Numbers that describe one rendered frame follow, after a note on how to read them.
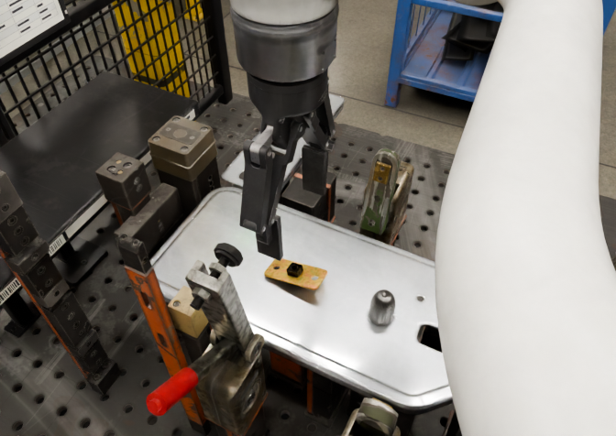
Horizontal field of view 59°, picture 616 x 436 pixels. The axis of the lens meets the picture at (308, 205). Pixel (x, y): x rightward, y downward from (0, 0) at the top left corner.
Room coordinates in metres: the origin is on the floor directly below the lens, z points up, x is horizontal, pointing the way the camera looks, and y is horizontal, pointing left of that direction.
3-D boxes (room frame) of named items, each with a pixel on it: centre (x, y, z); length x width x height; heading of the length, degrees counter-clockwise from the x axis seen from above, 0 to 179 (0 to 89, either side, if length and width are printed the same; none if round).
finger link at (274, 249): (0.38, 0.04, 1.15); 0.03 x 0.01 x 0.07; 63
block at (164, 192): (0.56, 0.25, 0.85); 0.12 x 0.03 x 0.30; 153
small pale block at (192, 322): (0.35, 0.14, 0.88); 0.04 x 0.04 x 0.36; 63
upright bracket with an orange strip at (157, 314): (0.33, 0.18, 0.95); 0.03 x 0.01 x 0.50; 63
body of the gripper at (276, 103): (0.43, 0.02, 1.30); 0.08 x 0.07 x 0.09; 153
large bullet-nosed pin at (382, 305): (0.37, -0.10, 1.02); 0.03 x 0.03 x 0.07
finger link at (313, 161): (0.48, -0.01, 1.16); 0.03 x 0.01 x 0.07; 63
